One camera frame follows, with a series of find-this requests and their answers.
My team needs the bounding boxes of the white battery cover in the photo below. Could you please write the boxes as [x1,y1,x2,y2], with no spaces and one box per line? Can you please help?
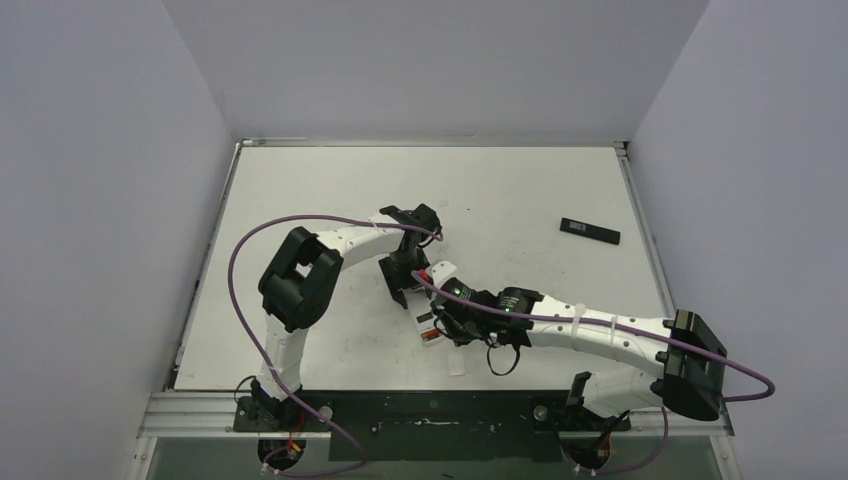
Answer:
[447,352,466,377]

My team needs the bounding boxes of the white red remote control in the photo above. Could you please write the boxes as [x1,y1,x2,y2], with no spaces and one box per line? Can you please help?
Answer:
[404,289,446,348]

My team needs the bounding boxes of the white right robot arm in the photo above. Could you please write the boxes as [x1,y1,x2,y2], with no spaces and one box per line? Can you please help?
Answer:
[426,277,727,429]

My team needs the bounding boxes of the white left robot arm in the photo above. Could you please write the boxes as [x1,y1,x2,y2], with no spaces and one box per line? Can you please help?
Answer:
[233,204,444,432]

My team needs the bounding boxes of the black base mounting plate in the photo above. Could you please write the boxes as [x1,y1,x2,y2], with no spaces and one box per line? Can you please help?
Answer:
[232,390,631,462]

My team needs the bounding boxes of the black flat bar tool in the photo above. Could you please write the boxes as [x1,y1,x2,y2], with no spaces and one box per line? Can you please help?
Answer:
[559,218,621,245]

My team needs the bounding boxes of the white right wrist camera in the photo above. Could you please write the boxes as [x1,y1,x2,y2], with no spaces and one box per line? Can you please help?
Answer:
[419,260,458,288]

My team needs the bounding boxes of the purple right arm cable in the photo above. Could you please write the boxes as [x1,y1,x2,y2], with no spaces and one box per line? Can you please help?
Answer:
[410,270,776,404]

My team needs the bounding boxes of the aluminium rail frame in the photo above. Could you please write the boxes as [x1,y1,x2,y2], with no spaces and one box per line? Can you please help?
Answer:
[139,390,333,440]

